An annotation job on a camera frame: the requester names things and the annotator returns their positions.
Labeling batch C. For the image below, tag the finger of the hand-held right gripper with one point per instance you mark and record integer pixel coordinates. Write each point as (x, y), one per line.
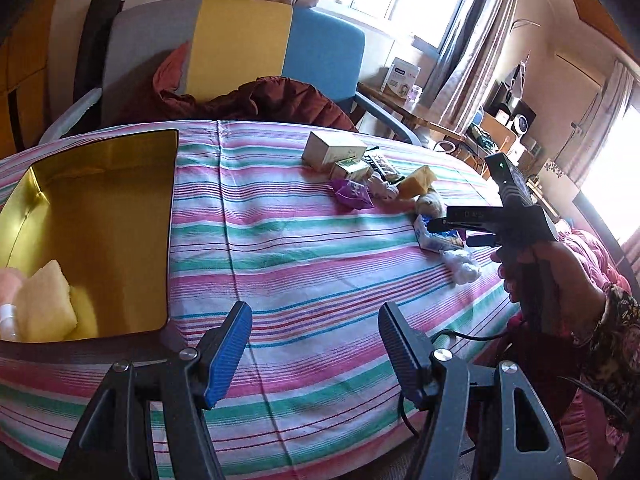
(470, 217)
(484, 241)

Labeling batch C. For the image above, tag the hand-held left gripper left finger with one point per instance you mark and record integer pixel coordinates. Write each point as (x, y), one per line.
(227, 355)

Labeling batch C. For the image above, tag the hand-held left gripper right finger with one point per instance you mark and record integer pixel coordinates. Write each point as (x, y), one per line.
(402, 355)

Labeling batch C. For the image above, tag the cream plush toy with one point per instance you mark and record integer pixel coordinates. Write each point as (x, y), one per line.
(430, 205)

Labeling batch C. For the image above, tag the blue tissue pack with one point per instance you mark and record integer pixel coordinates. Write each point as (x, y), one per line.
(434, 242)

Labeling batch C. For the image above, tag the black remote control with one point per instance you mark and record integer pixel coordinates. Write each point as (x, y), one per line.
(382, 164)

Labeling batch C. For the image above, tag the purple snack packet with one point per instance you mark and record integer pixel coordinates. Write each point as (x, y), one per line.
(352, 194)

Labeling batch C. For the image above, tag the gold tin box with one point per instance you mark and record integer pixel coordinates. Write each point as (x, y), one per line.
(110, 220)

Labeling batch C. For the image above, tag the person's right forearm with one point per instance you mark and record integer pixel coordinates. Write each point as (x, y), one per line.
(617, 340)

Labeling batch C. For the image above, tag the person's right hand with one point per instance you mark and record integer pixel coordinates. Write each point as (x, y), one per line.
(575, 280)

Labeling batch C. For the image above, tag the pink blanket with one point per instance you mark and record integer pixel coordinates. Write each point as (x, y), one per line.
(595, 255)

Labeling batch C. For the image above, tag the light wooden box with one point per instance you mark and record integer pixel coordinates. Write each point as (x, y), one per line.
(497, 132)

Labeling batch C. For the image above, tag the black speaker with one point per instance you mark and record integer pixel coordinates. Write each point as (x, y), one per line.
(521, 117)

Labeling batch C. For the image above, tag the striped tablecloth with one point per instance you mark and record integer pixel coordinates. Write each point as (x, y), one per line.
(300, 270)

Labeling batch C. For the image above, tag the wooden side table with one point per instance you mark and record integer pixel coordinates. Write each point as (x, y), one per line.
(400, 110)

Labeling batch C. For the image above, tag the small green box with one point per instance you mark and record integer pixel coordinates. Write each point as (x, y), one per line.
(350, 167)

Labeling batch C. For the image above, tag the small glass jar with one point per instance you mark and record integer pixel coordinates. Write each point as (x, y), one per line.
(416, 96)

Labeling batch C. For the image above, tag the beige cardboard box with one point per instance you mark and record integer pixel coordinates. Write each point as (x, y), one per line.
(330, 150)

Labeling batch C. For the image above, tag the white printed box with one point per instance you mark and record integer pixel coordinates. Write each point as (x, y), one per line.
(400, 77)

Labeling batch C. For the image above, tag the dark red down jacket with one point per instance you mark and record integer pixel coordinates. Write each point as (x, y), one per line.
(280, 102)

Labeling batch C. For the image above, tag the grey yellow blue chair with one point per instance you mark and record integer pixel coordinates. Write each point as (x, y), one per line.
(240, 45)

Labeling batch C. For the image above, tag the orange wooden wardrobe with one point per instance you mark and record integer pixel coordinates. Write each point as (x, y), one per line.
(25, 70)

